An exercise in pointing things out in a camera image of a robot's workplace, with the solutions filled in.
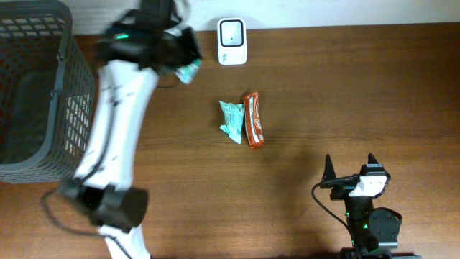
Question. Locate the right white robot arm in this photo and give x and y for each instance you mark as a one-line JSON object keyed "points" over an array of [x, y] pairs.
{"points": [[373, 230]]}

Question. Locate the mint green snack packet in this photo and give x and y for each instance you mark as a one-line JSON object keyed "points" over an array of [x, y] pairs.
{"points": [[233, 120]]}

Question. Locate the green tissue pack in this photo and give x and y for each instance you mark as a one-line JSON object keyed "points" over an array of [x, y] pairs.
{"points": [[187, 73]]}

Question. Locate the grey plastic mesh basket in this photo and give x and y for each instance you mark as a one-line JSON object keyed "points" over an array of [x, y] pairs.
{"points": [[47, 93]]}

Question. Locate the white barcode scanner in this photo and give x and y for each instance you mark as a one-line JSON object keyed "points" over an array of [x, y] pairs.
{"points": [[232, 41]]}

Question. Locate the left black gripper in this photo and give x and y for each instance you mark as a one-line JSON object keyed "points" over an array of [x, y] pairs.
{"points": [[188, 37]]}

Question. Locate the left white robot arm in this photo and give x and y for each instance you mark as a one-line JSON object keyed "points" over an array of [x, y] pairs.
{"points": [[136, 51]]}

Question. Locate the orange chocolate bar wrapper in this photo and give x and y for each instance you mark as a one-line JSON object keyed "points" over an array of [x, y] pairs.
{"points": [[253, 125]]}

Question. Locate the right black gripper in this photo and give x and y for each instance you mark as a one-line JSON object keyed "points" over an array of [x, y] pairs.
{"points": [[342, 183]]}

